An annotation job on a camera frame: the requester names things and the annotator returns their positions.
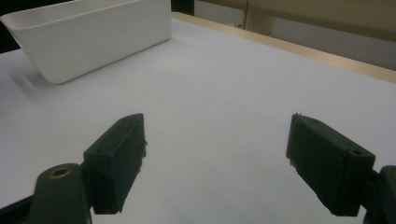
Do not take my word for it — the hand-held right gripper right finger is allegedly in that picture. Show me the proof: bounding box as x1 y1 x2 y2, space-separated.
285 112 377 217

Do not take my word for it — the white plastic bin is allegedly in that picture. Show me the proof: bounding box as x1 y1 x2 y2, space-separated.
0 0 173 85

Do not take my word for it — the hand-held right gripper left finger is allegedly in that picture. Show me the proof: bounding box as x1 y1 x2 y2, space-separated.
81 112 149 216

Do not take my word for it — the white table cover sheet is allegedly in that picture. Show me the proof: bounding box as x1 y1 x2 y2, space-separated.
0 16 396 224

